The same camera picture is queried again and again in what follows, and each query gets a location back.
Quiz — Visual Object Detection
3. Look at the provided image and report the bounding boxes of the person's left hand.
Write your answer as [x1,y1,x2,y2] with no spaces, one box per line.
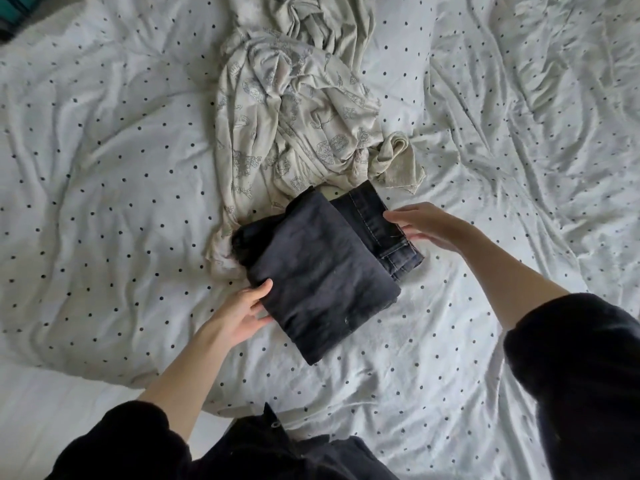
[195,279,276,351]

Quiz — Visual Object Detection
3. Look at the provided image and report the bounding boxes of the person's right forearm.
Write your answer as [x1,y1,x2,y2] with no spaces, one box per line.
[460,235,571,331]

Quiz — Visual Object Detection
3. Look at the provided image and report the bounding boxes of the white dotted bed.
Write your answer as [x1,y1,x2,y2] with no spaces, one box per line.
[0,0,640,480]

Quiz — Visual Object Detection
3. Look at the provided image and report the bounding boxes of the person's right hand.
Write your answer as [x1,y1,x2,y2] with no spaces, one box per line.
[383,201,491,258]

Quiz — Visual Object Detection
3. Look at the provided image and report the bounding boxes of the person's left forearm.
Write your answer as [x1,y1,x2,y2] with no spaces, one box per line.
[140,329,233,441]

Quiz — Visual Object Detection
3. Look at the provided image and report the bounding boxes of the person's dark shorts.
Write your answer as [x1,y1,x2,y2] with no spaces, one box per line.
[190,403,401,480]

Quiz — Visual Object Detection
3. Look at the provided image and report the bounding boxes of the person's black right sleeve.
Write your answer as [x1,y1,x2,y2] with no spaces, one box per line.
[503,291,640,480]

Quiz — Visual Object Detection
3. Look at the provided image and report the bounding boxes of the green object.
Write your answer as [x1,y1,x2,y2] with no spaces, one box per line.
[0,0,41,41]

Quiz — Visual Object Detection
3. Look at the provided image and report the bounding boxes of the person's black sleeve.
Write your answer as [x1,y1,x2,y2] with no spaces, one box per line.
[45,399,196,480]
[503,291,640,480]

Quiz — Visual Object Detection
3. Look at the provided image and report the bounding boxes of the person's black left sleeve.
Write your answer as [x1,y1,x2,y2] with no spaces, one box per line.
[45,399,196,480]

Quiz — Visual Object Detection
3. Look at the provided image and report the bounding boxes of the cream patterned pyjama top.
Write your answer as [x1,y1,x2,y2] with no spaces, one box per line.
[205,29,401,278]

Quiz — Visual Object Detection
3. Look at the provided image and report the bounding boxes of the dark denim jeans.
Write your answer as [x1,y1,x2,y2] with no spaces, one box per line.
[232,179,426,366]

